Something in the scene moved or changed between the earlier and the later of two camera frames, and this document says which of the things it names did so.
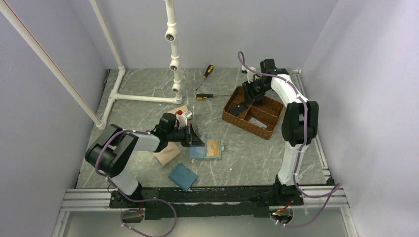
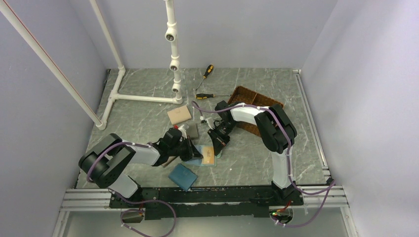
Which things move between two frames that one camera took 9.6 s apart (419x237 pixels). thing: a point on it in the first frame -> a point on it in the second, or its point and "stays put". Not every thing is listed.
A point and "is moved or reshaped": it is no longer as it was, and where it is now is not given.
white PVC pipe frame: [18, 21] stays put
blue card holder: [183, 177] stays put
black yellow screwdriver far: [208, 69] stays put
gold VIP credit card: [212, 149] is moved or reshaped
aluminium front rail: [88, 200] stays put
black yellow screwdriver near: [203, 96] stays put
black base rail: [180, 203] stays put
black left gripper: [191, 138] -> [191, 152]
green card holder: [212, 149] is moved or reshaped
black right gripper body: [258, 88] -> [225, 128]
